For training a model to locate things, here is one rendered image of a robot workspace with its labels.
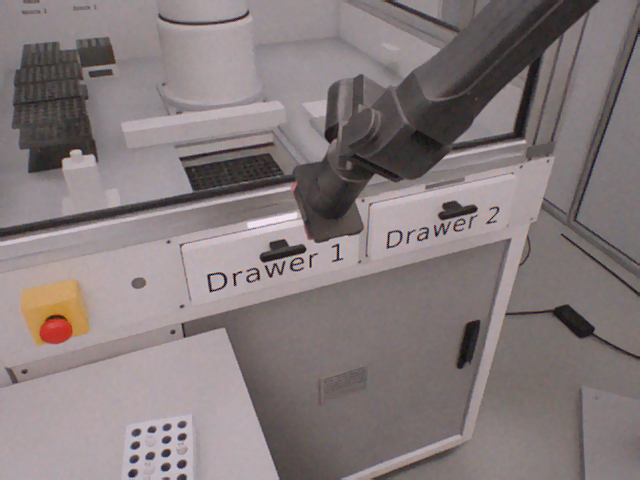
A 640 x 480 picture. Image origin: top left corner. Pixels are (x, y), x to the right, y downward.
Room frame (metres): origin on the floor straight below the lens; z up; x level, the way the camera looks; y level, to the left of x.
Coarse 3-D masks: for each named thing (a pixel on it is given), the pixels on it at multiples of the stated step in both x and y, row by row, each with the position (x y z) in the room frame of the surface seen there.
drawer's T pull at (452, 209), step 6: (444, 204) 0.79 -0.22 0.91; (450, 204) 0.79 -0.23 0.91; (456, 204) 0.79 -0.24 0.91; (450, 210) 0.77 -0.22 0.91; (456, 210) 0.77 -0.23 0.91; (462, 210) 0.77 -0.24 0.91; (468, 210) 0.78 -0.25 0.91; (474, 210) 0.78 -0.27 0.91; (438, 216) 0.76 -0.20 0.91; (444, 216) 0.76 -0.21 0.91; (450, 216) 0.76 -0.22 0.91; (456, 216) 0.77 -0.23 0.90
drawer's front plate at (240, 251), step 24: (216, 240) 0.66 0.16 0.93; (240, 240) 0.67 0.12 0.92; (264, 240) 0.68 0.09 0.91; (288, 240) 0.69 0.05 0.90; (312, 240) 0.71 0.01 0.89; (336, 240) 0.73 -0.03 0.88; (192, 264) 0.64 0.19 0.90; (216, 264) 0.65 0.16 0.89; (240, 264) 0.66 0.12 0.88; (264, 264) 0.68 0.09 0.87; (288, 264) 0.69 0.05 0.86; (312, 264) 0.71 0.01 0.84; (336, 264) 0.73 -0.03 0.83; (192, 288) 0.64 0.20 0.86; (216, 288) 0.65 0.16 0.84; (240, 288) 0.66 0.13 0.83
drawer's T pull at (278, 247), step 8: (280, 240) 0.69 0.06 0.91; (272, 248) 0.67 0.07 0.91; (280, 248) 0.66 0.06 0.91; (288, 248) 0.66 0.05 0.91; (296, 248) 0.66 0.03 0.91; (304, 248) 0.67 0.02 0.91; (264, 256) 0.64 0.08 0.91; (272, 256) 0.65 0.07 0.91; (280, 256) 0.65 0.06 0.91; (288, 256) 0.66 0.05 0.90
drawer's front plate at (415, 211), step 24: (432, 192) 0.80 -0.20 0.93; (456, 192) 0.81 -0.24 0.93; (480, 192) 0.83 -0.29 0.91; (504, 192) 0.85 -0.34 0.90; (384, 216) 0.76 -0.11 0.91; (408, 216) 0.78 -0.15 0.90; (432, 216) 0.79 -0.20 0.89; (480, 216) 0.83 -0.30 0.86; (504, 216) 0.85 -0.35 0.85; (384, 240) 0.76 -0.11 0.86; (432, 240) 0.80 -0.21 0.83
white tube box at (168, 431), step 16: (176, 416) 0.44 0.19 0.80; (192, 416) 0.44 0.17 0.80; (128, 432) 0.42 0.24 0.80; (144, 432) 0.42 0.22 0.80; (160, 432) 0.42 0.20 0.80; (176, 432) 0.42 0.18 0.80; (192, 432) 0.42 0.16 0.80; (128, 448) 0.40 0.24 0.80; (144, 448) 0.40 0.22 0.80; (160, 448) 0.40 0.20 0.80; (192, 448) 0.40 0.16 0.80; (128, 464) 0.37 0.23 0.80; (160, 464) 0.37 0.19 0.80; (176, 464) 0.37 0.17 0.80; (192, 464) 0.37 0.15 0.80
